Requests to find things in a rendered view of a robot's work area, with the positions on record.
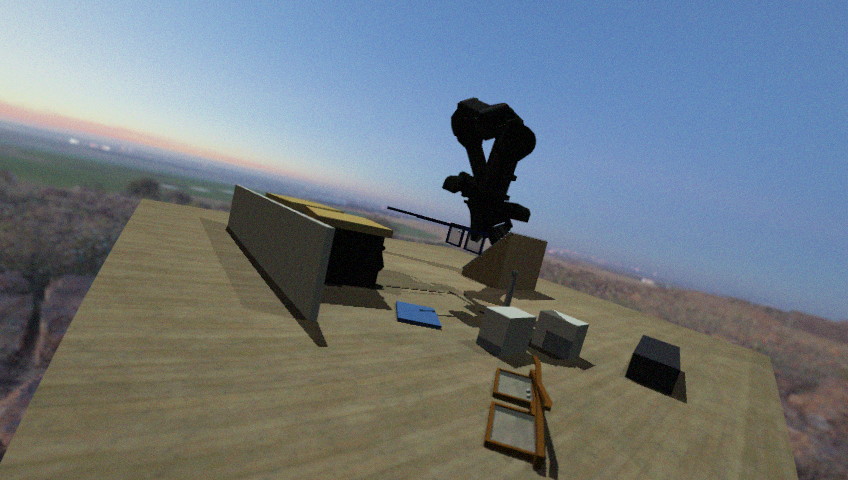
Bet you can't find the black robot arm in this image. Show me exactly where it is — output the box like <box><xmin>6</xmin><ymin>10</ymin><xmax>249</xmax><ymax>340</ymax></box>
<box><xmin>451</xmin><ymin>98</ymin><xmax>537</xmax><ymax>245</ymax></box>

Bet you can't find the grey flat panel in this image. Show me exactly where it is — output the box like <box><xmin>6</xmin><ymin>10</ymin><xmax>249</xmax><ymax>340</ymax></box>
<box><xmin>228</xmin><ymin>185</ymin><xmax>335</xmax><ymax>321</ymax></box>

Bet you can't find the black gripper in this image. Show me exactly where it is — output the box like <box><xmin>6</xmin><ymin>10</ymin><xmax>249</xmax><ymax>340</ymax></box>
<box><xmin>442</xmin><ymin>160</ymin><xmax>531</xmax><ymax>232</ymax></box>

